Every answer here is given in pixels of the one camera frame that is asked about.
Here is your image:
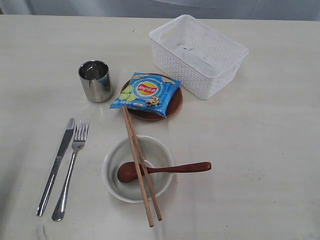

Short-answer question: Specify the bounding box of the blue chips bag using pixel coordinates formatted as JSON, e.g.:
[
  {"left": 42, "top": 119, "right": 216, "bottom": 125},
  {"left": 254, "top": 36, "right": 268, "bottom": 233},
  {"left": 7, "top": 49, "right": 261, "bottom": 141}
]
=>
[{"left": 109, "top": 72, "right": 181, "bottom": 118}]

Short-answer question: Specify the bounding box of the white ceramic patterned bowl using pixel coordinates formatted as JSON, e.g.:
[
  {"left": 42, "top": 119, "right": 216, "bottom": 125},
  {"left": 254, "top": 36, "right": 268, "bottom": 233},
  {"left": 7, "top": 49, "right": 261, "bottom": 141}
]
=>
[{"left": 102, "top": 135, "right": 174, "bottom": 204}]

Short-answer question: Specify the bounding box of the wooden chopstick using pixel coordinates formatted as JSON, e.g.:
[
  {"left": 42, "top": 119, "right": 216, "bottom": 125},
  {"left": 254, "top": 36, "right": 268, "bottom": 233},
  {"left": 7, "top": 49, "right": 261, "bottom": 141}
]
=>
[
  {"left": 122, "top": 106, "right": 155, "bottom": 228},
  {"left": 125, "top": 105, "right": 163, "bottom": 221}
]

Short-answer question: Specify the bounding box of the brown wooden spoon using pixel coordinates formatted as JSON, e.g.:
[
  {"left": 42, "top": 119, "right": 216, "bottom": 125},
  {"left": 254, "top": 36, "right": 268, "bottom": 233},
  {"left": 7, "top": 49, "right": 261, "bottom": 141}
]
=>
[{"left": 117, "top": 161, "right": 212, "bottom": 183}]

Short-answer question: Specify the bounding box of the white perforated plastic basket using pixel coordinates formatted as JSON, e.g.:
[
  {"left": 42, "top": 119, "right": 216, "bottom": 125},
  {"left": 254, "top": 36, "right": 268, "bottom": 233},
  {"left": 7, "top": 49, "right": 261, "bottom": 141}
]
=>
[{"left": 149, "top": 14, "right": 249, "bottom": 100}]

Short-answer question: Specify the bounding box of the stainless steel cup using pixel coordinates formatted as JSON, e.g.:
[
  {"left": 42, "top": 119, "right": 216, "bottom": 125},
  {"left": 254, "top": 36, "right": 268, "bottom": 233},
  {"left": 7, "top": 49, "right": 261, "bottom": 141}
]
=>
[{"left": 78, "top": 60, "right": 113, "bottom": 103}]

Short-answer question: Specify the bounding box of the stainless steel fork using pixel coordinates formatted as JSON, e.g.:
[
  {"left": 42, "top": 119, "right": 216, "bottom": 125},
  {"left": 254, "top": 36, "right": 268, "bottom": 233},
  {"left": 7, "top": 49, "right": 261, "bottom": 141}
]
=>
[{"left": 51, "top": 120, "right": 90, "bottom": 222}]

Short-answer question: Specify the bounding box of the stainless steel knife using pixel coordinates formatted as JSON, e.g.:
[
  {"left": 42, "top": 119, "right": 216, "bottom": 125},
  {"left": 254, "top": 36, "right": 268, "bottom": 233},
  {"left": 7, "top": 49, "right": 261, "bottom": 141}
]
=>
[{"left": 36, "top": 118, "right": 75, "bottom": 217}]

